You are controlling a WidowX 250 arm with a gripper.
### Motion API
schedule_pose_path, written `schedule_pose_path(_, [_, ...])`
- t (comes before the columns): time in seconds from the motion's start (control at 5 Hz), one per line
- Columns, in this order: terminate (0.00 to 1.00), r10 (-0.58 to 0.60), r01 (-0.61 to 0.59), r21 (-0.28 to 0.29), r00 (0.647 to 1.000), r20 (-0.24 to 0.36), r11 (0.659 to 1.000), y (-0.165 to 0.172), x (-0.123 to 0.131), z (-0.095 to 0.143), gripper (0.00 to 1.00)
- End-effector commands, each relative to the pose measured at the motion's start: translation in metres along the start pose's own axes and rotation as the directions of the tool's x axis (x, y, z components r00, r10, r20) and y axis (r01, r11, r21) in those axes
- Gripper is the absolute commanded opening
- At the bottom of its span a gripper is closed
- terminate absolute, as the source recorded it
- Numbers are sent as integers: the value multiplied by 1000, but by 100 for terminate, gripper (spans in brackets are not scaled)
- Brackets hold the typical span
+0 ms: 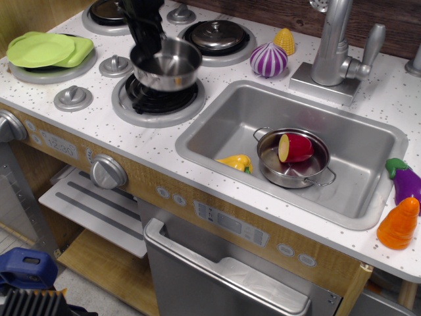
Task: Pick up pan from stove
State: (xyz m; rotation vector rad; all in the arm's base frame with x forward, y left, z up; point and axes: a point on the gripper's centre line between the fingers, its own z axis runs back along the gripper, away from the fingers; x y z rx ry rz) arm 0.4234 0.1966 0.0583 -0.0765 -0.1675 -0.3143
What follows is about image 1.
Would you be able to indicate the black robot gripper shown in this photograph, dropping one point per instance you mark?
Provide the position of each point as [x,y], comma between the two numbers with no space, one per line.
[144,22]

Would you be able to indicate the steel saucepan with wire handle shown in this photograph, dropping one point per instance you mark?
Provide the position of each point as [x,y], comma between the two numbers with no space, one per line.
[171,69]

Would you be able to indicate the back left stove burner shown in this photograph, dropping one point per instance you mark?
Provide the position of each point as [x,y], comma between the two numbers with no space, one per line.
[104,27]

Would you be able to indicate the stove burner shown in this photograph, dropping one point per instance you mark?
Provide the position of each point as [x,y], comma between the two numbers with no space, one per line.
[226,57]
[104,27]
[53,74]
[142,106]

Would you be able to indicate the front right stove burner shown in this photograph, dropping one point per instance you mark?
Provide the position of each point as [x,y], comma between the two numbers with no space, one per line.
[142,106]

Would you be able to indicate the back right stove burner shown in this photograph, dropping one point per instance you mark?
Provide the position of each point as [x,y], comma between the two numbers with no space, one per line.
[226,57]

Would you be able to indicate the front left stove burner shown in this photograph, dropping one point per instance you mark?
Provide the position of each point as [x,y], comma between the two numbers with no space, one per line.
[53,74]

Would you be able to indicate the grey stovetop knob middle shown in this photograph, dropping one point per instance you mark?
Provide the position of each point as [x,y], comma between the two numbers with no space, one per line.
[116,67]

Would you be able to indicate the grey stovetop knob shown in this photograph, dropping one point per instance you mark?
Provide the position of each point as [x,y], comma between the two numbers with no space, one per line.
[73,98]
[181,15]
[116,67]

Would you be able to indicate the grey stovetop knob back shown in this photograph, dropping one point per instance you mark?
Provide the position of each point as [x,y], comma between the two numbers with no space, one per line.
[181,15]

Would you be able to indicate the steel pot lid left burner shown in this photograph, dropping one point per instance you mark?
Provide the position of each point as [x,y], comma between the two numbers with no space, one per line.
[107,9]

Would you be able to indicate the steel pot lid burner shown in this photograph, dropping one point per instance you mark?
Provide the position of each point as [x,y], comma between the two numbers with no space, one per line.
[107,9]
[217,35]

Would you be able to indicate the square green plastic plate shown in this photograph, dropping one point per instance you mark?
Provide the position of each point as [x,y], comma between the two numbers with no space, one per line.
[83,47]

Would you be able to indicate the steel pot lid right burner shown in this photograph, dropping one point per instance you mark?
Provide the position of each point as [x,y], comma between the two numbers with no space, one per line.
[217,35]

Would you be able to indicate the grey stovetop knob front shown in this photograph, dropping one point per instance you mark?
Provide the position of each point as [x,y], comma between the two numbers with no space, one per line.
[73,98]

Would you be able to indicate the grey sink basin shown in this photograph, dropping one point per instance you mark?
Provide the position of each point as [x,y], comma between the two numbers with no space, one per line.
[359,148]

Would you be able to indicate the round green plastic plate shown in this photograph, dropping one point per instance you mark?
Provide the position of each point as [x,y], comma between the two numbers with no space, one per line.
[40,50]

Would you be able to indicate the purple white toy onion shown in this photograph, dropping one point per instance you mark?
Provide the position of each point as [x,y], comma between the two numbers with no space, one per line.
[268,60]

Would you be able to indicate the large grey oven knob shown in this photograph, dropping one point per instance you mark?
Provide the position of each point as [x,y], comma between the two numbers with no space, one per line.
[106,173]

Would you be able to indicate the yellow toy corn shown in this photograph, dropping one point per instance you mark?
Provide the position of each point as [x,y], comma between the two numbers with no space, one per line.
[284,39]

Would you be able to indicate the yellow toy bell pepper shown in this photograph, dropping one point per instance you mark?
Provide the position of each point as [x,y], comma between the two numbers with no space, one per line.
[239,162]

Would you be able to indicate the grey oven knob left edge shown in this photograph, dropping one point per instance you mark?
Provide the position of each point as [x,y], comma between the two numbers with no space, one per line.
[11,128]

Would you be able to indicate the white oven rack shelf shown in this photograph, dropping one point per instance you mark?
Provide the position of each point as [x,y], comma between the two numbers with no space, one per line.
[110,214]

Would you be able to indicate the red toy apple half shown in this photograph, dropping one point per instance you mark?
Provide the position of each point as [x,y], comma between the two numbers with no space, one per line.
[294,148]

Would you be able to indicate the silver toy faucet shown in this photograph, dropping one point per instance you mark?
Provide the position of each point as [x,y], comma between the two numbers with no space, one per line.
[334,75]

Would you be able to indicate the grey oven door left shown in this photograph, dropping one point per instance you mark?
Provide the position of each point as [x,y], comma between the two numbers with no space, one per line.
[22,222]

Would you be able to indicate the silver dishwasher door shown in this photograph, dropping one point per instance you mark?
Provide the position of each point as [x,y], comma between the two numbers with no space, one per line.
[213,277]

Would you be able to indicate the blue clamp tool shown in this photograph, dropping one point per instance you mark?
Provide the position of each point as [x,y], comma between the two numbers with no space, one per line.
[27,269]

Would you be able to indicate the grey fixture right edge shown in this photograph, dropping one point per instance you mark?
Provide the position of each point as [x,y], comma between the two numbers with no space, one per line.
[413,65]

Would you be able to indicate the black ribbed heat sink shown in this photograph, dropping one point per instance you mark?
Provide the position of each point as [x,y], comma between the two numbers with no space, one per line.
[20,302]

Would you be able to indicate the purple toy eggplant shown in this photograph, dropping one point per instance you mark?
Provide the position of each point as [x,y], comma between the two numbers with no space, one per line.
[405,180]

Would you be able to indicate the orange toy carrot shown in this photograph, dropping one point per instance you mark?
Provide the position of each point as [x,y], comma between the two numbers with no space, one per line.
[396,231]

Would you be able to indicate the small steel two-handled pot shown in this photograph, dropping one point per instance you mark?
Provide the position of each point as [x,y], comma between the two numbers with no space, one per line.
[313,171]

